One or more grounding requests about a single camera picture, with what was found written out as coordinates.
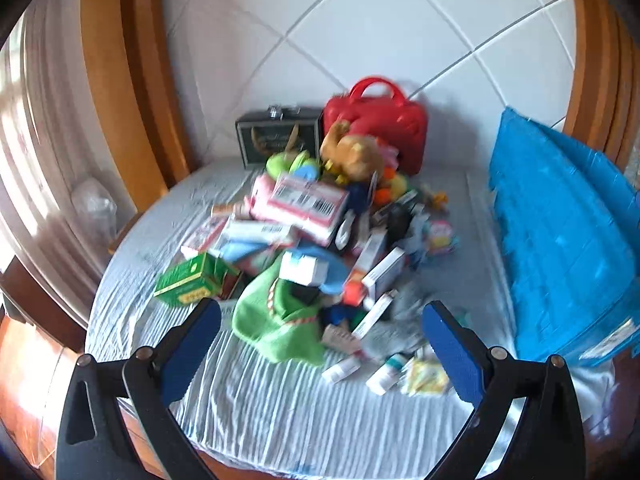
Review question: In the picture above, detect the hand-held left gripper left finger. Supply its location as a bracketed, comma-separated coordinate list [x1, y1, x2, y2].
[56, 297, 222, 480]

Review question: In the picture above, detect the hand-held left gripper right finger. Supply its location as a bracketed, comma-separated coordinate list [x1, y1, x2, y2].
[421, 301, 587, 480]

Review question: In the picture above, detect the blue plastic crate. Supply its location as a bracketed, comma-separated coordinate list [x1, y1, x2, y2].
[487, 106, 640, 371]

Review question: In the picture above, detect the yellow packet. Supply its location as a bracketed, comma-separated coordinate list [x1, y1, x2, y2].
[400, 355, 451, 397]

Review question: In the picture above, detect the grey plush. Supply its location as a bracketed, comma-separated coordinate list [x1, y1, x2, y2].
[357, 282, 431, 361]

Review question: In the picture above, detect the green cardboard box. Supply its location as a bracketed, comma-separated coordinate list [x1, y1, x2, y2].
[153, 251, 242, 307]

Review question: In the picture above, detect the beige long box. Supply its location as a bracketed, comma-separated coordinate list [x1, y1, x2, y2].
[350, 291, 398, 341]

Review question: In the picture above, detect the green cloth with striped trim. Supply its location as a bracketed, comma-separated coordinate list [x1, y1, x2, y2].
[231, 259, 327, 367]

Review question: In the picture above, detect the white blue box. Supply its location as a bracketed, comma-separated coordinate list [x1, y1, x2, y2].
[361, 246, 407, 301]

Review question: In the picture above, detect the small white pink box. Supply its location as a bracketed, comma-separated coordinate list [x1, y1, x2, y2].
[321, 357, 361, 385]

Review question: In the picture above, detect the small brown box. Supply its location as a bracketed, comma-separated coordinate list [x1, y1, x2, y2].
[322, 325, 361, 356]

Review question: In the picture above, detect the white red flat box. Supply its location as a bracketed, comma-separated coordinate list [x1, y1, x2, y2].
[181, 217, 236, 261]

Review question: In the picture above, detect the colourful small packet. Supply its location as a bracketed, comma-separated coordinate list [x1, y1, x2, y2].
[425, 217, 461, 257]

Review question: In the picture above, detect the tall white orange box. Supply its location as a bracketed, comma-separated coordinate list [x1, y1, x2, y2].
[350, 230, 388, 286]

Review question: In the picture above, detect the white long box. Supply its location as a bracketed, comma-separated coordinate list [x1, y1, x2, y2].
[220, 217, 301, 248]

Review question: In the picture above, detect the white teal box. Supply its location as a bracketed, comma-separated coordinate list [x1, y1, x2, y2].
[277, 250, 331, 288]

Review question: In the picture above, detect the blue cloth cap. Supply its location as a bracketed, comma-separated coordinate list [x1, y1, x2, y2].
[295, 246, 353, 297]

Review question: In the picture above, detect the black bottle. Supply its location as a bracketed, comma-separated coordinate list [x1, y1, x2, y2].
[387, 202, 416, 241]

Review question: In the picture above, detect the small orange white box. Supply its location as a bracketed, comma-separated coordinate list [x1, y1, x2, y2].
[210, 202, 251, 219]

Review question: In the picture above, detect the dark wooden nightstand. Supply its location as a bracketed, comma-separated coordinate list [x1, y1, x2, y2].
[0, 255, 91, 356]

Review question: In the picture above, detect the clear plastic bag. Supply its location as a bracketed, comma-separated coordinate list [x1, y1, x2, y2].
[70, 177, 118, 248]

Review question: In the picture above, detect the orange yellow plush toy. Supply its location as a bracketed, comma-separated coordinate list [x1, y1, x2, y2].
[375, 167, 408, 206]

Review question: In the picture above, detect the white pink tissue pack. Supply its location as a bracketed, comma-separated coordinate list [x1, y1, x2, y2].
[251, 172, 351, 248]

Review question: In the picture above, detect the green blue plush toy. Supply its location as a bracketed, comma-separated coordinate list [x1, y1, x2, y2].
[266, 151, 321, 182]

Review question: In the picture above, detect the brown teddy plush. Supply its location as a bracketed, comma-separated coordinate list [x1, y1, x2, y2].
[320, 119, 386, 181]

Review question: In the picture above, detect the dark box with gold emblem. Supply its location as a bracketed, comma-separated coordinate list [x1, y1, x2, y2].
[235, 105, 325, 170]

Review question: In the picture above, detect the red plastic carry case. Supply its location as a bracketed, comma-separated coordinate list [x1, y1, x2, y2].
[322, 76, 428, 176]

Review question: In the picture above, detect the pale striped curtain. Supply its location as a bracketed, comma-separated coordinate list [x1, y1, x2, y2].
[0, 0, 141, 311]

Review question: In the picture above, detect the padded headboard wooden frame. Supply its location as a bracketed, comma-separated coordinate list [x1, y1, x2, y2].
[80, 0, 640, 196]

